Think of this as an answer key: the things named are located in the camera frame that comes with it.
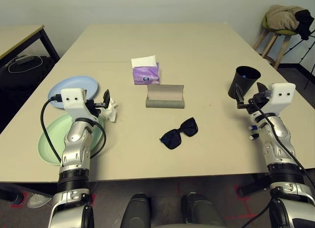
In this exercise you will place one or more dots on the grey glasses case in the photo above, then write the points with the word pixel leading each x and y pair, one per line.
pixel 165 103

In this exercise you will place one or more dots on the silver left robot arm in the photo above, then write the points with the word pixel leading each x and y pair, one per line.
pixel 73 149

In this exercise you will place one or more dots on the wooden stool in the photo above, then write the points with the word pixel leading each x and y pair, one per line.
pixel 270 41

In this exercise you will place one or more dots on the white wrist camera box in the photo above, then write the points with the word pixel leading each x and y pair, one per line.
pixel 283 95
pixel 72 97

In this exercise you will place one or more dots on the white tissue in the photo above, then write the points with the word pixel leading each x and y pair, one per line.
pixel 110 112

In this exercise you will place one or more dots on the purple tissue pack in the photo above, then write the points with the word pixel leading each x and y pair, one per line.
pixel 145 73

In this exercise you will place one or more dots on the black garment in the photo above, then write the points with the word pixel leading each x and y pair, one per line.
pixel 304 21

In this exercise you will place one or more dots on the blue plastic plate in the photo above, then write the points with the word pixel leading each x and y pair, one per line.
pixel 73 84

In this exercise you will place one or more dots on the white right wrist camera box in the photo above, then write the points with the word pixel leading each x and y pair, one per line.
pixel 283 95

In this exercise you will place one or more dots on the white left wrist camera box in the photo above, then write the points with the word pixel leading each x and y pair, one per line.
pixel 72 97

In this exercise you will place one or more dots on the grey robot left leg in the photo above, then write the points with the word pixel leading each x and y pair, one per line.
pixel 136 210

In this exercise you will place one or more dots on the green plastic plate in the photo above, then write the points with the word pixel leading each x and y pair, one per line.
pixel 53 139

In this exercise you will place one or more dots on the grey robot leg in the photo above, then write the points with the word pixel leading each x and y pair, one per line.
pixel 136 210
pixel 201 210

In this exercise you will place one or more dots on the green seat cushion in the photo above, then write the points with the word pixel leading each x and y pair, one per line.
pixel 283 32

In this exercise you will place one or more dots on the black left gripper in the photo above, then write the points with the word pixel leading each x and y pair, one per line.
pixel 92 106

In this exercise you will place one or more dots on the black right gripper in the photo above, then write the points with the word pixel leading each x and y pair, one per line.
pixel 256 102

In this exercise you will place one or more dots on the grey robot right leg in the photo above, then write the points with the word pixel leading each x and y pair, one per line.
pixel 201 210

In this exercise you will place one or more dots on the black tripod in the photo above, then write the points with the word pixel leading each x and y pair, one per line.
pixel 307 44

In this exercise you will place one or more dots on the grey power adapter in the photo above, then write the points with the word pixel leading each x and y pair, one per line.
pixel 23 59

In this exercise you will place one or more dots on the black plastic cup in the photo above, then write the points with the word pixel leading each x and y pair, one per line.
pixel 248 82

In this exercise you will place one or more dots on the black sunglasses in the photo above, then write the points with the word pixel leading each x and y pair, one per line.
pixel 189 127

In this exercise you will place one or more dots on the white plastic wrapper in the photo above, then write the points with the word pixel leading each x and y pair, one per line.
pixel 37 202

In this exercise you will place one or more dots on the beige black-framed side table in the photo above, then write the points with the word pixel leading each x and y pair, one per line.
pixel 14 36

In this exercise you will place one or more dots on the black metal table foot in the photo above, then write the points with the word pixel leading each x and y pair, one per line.
pixel 9 194
pixel 253 186

